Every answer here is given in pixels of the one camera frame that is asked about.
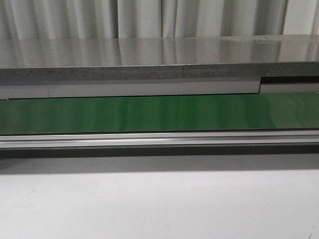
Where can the grey speckled stone counter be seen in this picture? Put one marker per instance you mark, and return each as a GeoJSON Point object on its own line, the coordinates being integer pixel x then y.
{"type": "Point", "coordinates": [277, 58]}

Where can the green conveyor belt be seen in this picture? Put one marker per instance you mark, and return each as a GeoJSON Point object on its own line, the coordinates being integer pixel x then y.
{"type": "Point", "coordinates": [159, 113]}

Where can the white pleated curtain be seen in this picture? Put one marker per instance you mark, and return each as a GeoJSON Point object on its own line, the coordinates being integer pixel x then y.
{"type": "Point", "coordinates": [54, 19]}

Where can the grey conveyor rear rail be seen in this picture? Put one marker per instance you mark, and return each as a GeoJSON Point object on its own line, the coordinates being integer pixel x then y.
{"type": "Point", "coordinates": [163, 87]}

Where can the aluminium conveyor front rail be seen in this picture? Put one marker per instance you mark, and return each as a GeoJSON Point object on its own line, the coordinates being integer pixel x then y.
{"type": "Point", "coordinates": [160, 138]}

